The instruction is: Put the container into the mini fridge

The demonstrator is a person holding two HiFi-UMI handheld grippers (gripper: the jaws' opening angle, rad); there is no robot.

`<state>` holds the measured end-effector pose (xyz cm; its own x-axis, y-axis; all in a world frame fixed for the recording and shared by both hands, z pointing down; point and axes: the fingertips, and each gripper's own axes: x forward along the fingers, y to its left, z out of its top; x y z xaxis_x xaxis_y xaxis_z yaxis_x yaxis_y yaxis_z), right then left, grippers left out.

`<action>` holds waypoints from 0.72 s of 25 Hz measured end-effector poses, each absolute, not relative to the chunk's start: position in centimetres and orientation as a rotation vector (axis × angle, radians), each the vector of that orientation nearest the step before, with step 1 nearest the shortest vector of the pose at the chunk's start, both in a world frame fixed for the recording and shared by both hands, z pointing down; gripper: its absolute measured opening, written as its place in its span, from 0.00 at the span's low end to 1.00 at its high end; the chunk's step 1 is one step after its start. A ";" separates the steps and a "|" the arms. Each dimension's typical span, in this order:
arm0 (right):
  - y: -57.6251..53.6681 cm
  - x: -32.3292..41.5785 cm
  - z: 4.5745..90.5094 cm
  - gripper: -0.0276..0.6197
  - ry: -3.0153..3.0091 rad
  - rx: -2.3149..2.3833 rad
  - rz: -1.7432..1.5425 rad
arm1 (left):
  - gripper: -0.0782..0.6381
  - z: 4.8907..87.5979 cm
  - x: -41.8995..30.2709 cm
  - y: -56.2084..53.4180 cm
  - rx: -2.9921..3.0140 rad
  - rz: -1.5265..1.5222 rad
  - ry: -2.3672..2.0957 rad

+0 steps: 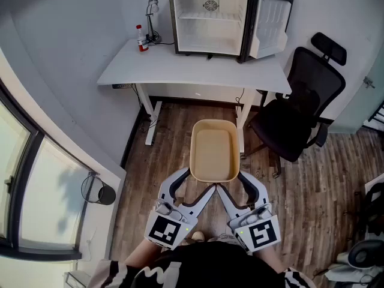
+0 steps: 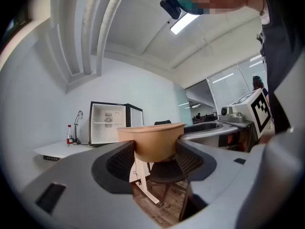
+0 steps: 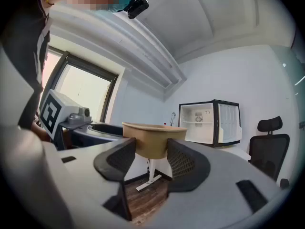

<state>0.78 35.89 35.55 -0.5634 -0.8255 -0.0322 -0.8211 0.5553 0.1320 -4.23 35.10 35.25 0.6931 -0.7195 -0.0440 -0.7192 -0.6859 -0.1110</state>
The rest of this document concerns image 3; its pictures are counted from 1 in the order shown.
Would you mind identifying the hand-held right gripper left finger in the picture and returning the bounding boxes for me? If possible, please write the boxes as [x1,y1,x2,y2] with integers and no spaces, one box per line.
[58,137,136,229]

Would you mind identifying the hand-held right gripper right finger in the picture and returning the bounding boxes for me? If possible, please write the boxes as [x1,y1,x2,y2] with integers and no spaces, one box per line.
[147,138,290,229]

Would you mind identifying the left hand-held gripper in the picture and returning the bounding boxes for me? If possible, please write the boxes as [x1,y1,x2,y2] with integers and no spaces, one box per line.
[39,89,124,150]

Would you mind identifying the tan paper bowl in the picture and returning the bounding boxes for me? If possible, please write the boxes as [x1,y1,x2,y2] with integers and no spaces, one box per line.
[122,122,188,161]

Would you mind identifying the white mini fridge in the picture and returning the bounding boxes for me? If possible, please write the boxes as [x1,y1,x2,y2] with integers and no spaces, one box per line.
[178,99,243,148]

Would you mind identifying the person's left forearm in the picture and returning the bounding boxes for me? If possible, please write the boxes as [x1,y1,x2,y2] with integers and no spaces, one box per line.
[32,122,52,143]

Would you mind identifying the white desk leg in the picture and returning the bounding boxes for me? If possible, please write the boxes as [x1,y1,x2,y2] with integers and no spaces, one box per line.
[135,158,162,192]

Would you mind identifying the dark framed window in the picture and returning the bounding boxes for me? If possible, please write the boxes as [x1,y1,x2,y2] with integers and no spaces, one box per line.
[41,45,120,128]

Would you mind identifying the black mesh office chair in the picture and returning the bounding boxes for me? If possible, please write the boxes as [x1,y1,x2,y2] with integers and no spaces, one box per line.
[247,115,291,189]

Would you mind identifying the person's black white patterned top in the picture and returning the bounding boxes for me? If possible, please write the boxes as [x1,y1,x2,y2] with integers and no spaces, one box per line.
[0,0,51,131]

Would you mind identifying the black head-worn camera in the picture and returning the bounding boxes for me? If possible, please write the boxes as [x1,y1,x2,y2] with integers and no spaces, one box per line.
[127,0,150,20]

